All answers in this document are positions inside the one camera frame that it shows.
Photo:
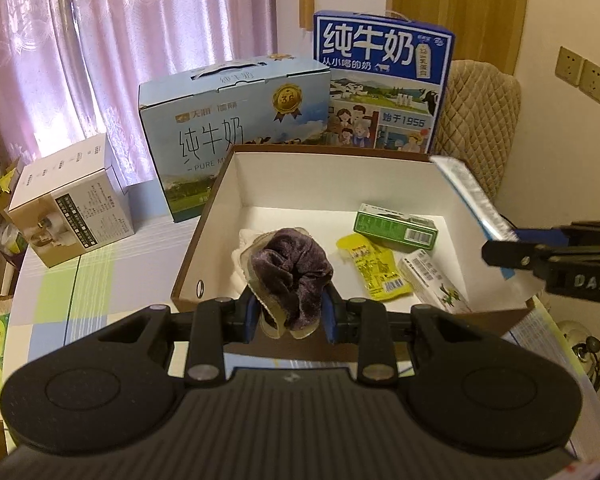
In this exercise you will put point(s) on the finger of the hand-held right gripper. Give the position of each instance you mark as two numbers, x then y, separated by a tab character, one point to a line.
570	234
510	254

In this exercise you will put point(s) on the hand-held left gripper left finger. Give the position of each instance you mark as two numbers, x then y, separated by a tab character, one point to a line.
251	317

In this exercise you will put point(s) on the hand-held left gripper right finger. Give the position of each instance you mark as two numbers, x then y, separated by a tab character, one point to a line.
328	317

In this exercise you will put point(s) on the white gauze cloth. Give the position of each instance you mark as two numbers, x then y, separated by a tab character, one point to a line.
241	260

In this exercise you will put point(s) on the purple velvet scrunchie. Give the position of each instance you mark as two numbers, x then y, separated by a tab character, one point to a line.
292	270

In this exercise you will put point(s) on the yellow snack packet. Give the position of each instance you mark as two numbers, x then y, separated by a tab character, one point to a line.
375	270

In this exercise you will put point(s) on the long white medicine box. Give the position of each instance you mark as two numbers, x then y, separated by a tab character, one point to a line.
432	275

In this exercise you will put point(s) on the green medicine box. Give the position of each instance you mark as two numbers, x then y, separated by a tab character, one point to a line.
395	227

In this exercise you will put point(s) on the brown cardboard box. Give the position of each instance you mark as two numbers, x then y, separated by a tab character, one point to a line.
330	195

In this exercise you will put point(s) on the metal kettle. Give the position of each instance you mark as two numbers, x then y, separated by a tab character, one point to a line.
582	355

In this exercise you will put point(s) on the beige quilted chair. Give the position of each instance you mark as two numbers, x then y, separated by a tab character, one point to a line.
480	120

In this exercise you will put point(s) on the light blue milk carton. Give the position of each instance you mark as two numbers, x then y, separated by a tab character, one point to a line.
205	135

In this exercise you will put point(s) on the white appliance box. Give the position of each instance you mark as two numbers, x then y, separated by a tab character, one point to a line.
75	210

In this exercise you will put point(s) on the dark blue milk carton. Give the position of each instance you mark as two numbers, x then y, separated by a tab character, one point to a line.
385	85

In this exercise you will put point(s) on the green tissue multipack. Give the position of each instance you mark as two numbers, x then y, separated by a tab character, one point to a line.
0	360

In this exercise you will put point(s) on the pink curtain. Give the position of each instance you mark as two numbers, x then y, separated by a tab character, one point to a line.
105	60

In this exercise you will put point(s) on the beige wall outlet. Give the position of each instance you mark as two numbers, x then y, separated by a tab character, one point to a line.
568	65
595	80

